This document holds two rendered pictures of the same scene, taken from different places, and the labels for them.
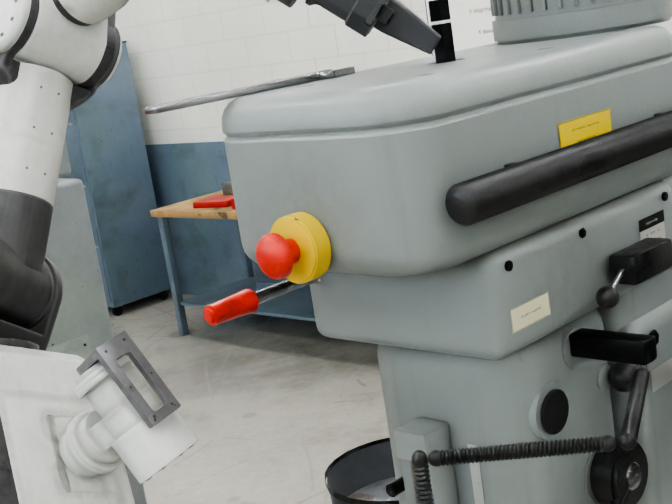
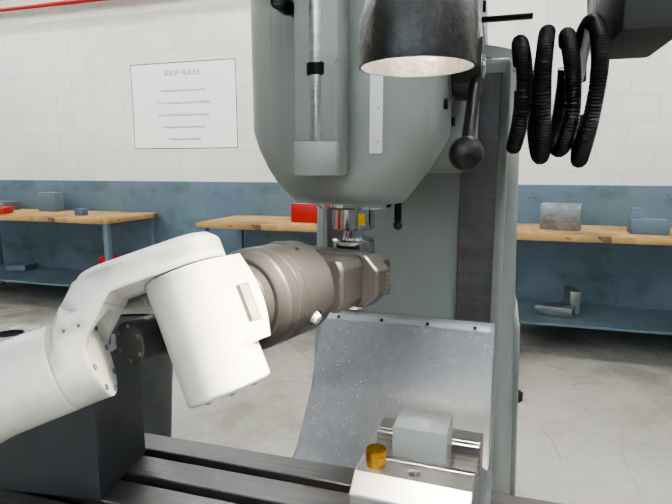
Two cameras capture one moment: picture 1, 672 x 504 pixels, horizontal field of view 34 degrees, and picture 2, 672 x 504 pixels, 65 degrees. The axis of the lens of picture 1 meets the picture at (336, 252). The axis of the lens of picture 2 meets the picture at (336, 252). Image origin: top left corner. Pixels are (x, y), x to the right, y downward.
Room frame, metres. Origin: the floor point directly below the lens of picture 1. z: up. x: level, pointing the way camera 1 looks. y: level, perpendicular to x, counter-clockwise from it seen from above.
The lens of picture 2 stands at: (0.59, 0.17, 1.35)
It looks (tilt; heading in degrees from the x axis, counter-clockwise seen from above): 9 degrees down; 331
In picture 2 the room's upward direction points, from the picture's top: straight up
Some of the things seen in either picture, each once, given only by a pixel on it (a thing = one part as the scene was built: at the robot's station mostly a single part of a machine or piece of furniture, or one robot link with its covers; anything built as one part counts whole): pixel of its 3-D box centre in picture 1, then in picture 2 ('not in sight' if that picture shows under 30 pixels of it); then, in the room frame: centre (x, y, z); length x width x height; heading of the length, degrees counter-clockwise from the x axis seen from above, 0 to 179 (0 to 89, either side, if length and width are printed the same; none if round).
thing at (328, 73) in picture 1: (253, 88); not in sight; (1.06, 0.05, 1.89); 0.24 x 0.04 x 0.01; 134
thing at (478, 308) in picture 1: (497, 257); not in sight; (1.12, -0.17, 1.68); 0.34 x 0.24 x 0.10; 134
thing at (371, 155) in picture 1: (465, 138); not in sight; (1.11, -0.15, 1.81); 0.47 x 0.26 x 0.16; 134
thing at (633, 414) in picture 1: (635, 405); not in sight; (0.91, -0.24, 1.58); 0.17 x 0.01 x 0.01; 159
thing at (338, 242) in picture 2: not in sight; (353, 242); (1.10, -0.14, 1.26); 0.05 x 0.05 x 0.01
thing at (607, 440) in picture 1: (530, 450); not in sight; (0.85, -0.13, 1.58); 0.17 x 0.01 x 0.01; 81
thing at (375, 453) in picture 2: not in sight; (375, 456); (1.04, -0.13, 1.04); 0.02 x 0.02 x 0.02
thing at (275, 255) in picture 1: (280, 254); not in sight; (0.92, 0.05, 1.76); 0.04 x 0.03 x 0.04; 44
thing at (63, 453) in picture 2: not in sight; (48, 403); (1.40, 0.18, 1.02); 0.22 x 0.12 x 0.20; 53
